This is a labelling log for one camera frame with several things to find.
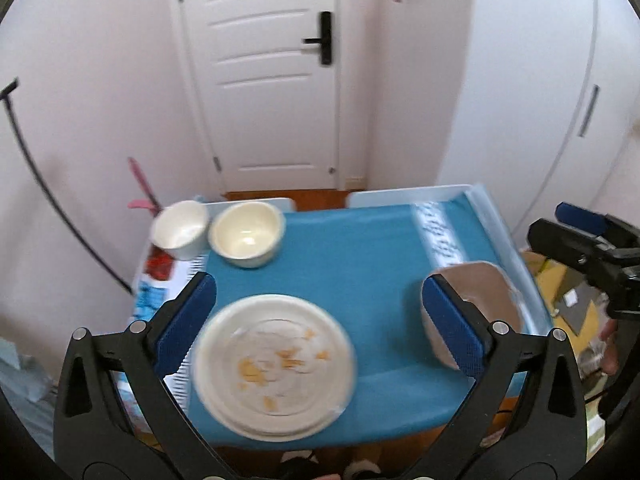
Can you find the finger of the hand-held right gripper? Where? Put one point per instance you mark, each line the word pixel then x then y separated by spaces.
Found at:
pixel 582 217
pixel 562 245

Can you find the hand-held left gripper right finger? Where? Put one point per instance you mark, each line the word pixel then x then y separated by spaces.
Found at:
pixel 452 320

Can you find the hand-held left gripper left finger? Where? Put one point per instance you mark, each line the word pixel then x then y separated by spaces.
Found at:
pixel 186 320

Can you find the white plate with yellow print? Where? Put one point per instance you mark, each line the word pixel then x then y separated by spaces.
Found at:
pixel 275 360

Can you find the large white plastic tray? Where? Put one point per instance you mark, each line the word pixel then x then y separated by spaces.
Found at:
pixel 400 195

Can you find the person's right hand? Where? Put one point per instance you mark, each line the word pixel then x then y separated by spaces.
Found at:
pixel 610 350

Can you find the white ceramic bowl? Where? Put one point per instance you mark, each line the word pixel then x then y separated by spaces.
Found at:
pixel 177 230

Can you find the cream ceramic bowl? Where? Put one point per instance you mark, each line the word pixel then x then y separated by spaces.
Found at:
pixel 245 236

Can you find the teal patterned tablecloth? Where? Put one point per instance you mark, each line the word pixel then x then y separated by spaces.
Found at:
pixel 360 270

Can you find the white wardrobe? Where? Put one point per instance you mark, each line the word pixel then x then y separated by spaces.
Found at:
pixel 525 85

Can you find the grey-blue garment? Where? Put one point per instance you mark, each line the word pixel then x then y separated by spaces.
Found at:
pixel 20 375

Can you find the white fluffy slipper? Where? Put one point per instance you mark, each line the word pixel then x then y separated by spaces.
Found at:
pixel 362 470

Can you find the dark slipper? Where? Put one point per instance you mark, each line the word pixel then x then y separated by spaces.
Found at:
pixel 300 466

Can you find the black clothes rack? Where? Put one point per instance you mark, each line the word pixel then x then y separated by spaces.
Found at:
pixel 30 160

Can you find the white panelled door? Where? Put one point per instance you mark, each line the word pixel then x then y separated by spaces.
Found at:
pixel 270 110

